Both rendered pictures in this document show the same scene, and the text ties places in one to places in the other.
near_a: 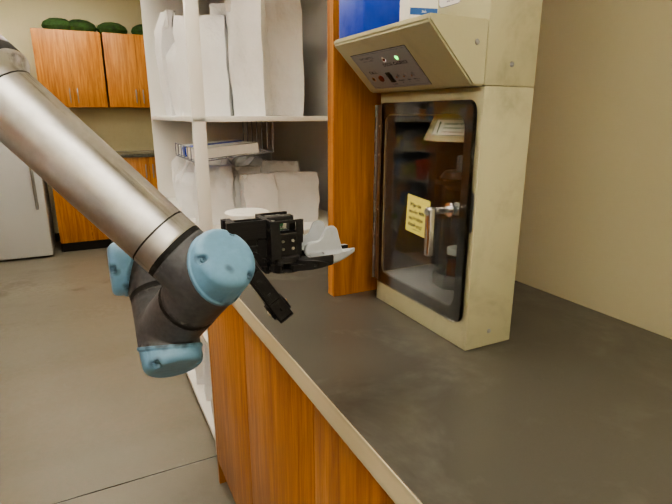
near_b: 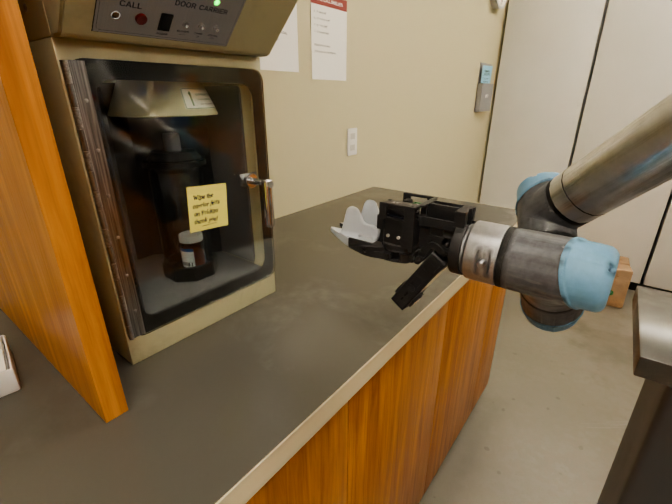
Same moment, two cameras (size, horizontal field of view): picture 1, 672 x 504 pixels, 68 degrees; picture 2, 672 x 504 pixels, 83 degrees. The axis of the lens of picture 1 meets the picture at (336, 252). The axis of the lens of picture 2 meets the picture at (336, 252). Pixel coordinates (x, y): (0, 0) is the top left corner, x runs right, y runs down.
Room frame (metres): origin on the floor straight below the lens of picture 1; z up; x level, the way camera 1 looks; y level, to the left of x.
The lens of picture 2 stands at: (1.06, 0.50, 1.35)
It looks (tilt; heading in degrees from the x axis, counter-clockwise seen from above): 22 degrees down; 244
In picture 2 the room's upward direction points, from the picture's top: straight up
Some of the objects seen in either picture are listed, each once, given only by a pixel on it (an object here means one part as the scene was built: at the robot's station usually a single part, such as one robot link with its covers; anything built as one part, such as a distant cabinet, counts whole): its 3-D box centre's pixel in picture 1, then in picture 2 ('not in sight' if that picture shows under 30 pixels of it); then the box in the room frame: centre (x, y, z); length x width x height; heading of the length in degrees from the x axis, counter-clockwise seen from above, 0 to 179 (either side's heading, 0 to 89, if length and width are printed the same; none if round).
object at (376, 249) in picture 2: not in sight; (377, 245); (0.78, 0.07, 1.15); 0.09 x 0.05 x 0.02; 121
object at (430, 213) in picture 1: (437, 229); (262, 200); (0.88, -0.18, 1.17); 0.05 x 0.03 x 0.10; 116
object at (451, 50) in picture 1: (400, 60); (195, 3); (0.97, -0.12, 1.46); 0.32 x 0.11 x 0.10; 27
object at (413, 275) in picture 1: (416, 205); (200, 196); (0.99, -0.16, 1.19); 0.30 x 0.01 x 0.40; 26
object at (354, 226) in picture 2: (319, 237); (352, 225); (0.80, 0.03, 1.17); 0.09 x 0.03 x 0.06; 121
